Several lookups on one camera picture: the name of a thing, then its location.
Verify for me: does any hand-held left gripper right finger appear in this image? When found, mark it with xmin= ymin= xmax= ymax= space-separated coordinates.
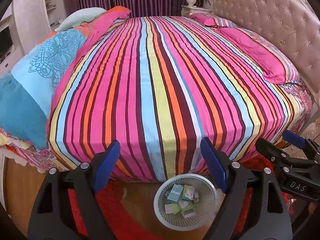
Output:
xmin=200 ymin=137 xmax=293 ymax=240

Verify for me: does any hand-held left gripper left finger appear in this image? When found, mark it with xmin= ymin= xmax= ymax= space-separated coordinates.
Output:
xmin=27 ymin=139 xmax=121 ymax=240

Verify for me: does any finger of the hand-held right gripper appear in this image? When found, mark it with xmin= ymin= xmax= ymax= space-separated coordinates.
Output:
xmin=282 ymin=130 xmax=320 ymax=162
xmin=255 ymin=137 xmax=318 ymax=174

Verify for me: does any green white box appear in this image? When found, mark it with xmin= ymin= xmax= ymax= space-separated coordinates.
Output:
xmin=181 ymin=185 xmax=196 ymax=202
xmin=181 ymin=202 xmax=196 ymax=218

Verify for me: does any teal white box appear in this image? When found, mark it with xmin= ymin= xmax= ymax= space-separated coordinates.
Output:
xmin=167 ymin=184 xmax=183 ymax=203

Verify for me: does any light green box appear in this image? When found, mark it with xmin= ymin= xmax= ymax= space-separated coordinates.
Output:
xmin=174 ymin=201 xmax=188 ymax=214

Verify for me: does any white mesh wastebasket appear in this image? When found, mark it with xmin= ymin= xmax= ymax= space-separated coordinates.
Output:
xmin=153 ymin=173 xmax=220 ymax=228

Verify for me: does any bed with striped sheet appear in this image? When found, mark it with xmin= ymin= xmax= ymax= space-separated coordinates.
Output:
xmin=46 ymin=15 xmax=313 ymax=183

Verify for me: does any pink striped pillow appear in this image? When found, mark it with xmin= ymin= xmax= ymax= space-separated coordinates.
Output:
xmin=215 ymin=27 xmax=300 ymax=84
xmin=190 ymin=13 xmax=237 ymax=28

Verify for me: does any blue patterned quilt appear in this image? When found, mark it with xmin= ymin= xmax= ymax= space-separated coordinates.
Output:
xmin=0 ymin=29 xmax=88 ymax=150

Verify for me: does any tufted pink headboard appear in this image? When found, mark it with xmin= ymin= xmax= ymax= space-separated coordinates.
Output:
xmin=212 ymin=0 xmax=320 ymax=140

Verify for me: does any orange pink quilt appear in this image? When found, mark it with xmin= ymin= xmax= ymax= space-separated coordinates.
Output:
xmin=75 ymin=7 xmax=132 ymax=43

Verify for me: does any pale green pillow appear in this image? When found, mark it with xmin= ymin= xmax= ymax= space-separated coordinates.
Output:
xmin=54 ymin=7 xmax=107 ymax=32

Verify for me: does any cream carved nightstand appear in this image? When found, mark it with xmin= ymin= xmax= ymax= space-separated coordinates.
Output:
xmin=181 ymin=5 xmax=213 ymax=17

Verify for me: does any white shelf cabinet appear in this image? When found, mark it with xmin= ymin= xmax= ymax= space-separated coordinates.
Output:
xmin=0 ymin=0 xmax=65 ymax=75

